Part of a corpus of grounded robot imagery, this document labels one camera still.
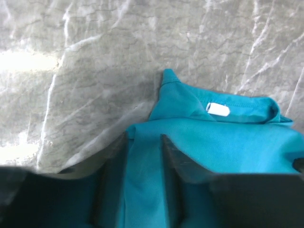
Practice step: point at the teal t shirt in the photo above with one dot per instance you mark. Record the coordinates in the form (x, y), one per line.
(223, 133)

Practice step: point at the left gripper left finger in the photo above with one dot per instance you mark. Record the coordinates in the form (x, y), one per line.
(85, 195)

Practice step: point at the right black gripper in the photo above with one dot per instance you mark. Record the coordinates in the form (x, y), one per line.
(298, 164)

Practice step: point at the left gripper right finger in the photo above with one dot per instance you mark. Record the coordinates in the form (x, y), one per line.
(225, 197)

